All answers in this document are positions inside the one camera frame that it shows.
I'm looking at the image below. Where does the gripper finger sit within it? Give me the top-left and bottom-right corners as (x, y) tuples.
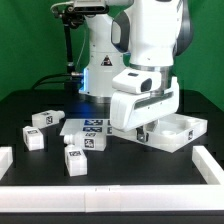
(136, 127), (149, 143)
(149, 120), (159, 132)

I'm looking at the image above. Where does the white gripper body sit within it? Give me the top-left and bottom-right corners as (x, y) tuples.
(110, 77), (179, 132)

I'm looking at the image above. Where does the white square tabletop part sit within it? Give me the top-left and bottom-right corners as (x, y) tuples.
(112, 114), (207, 153)

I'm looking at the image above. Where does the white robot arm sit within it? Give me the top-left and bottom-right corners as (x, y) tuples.
(80, 0), (192, 143)

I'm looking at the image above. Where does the white tag sheet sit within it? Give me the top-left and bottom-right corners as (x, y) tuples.
(60, 119), (112, 136)

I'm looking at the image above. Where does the white U-shaped fence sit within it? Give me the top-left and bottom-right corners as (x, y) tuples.
(0, 146), (224, 213)

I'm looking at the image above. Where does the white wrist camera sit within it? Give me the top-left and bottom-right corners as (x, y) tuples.
(112, 68), (162, 94)

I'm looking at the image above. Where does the black cable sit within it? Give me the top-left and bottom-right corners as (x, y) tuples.
(31, 73), (73, 90)

